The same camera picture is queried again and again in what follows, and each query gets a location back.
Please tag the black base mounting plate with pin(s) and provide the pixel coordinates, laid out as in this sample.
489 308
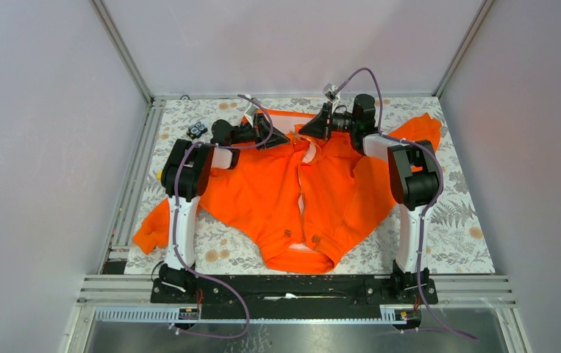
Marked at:
295 297

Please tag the orange zip jacket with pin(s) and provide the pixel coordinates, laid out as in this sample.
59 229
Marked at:
305 204

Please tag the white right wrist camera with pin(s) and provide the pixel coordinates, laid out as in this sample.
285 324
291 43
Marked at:
331 92

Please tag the floral table mat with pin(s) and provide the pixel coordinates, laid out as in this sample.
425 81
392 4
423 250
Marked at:
454 239

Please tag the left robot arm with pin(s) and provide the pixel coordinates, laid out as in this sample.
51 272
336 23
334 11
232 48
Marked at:
185 177

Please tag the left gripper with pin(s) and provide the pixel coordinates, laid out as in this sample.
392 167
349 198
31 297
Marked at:
261 129

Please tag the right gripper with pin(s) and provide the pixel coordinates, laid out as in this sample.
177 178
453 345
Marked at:
317 126

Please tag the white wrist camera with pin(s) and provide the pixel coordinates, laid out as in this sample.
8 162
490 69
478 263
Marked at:
331 92
251 110

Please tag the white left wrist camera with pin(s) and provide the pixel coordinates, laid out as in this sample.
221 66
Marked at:
251 110

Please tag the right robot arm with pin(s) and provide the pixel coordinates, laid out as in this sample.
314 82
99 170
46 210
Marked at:
415 180

